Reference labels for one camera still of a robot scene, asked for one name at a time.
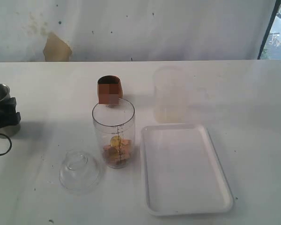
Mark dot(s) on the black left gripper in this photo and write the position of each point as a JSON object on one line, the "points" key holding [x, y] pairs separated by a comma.
{"points": [[8, 114]]}

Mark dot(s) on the stainless steel cup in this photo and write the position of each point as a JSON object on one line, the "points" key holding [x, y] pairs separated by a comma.
{"points": [[11, 130]]}

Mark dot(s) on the gold foil coins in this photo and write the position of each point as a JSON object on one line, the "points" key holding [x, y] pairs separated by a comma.
{"points": [[118, 152]]}

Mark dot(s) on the clear dome strainer lid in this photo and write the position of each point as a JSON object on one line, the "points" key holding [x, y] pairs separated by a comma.
{"points": [[80, 172]]}

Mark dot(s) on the clear shaker body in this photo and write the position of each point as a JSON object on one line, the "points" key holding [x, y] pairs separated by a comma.
{"points": [[114, 120]]}

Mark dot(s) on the white backdrop sheet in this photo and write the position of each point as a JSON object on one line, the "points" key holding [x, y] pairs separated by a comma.
{"points": [[133, 30]]}

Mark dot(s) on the translucent plastic container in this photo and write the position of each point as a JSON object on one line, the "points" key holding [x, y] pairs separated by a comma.
{"points": [[170, 94]]}

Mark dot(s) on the white rectangular tray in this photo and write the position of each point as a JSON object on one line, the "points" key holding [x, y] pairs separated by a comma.
{"points": [[181, 171]]}

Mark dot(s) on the black window frame post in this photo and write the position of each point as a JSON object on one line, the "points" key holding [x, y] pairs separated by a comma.
{"points": [[272, 18]]}

